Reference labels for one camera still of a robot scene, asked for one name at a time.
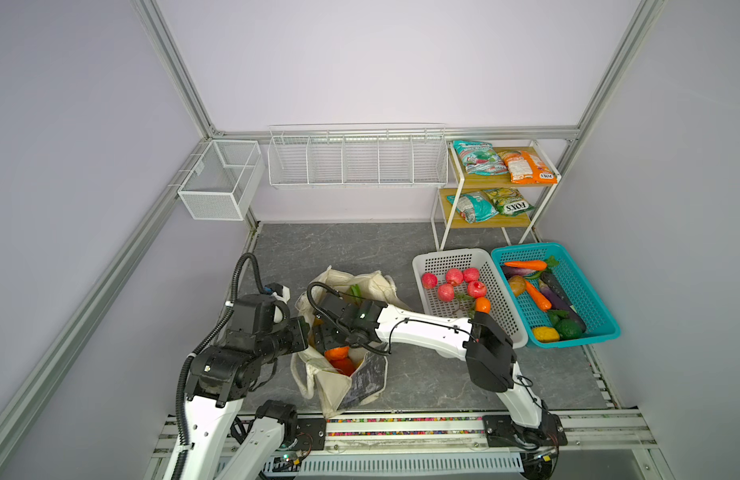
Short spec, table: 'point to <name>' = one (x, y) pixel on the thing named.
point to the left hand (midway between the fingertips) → (309, 332)
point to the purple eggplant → (563, 306)
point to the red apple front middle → (454, 276)
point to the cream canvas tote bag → (337, 390)
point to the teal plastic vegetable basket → (569, 282)
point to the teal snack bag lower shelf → (474, 206)
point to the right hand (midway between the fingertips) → (326, 341)
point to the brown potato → (517, 284)
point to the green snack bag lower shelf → (509, 202)
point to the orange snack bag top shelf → (525, 168)
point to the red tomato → (344, 366)
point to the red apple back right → (471, 274)
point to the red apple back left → (429, 280)
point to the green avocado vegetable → (569, 329)
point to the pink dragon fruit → (356, 290)
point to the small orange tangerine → (483, 304)
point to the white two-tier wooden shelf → (503, 185)
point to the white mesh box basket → (224, 180)
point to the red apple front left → (446, 292)
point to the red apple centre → (477, 289)
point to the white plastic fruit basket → (461, 282)
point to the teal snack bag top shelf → (480, 158)
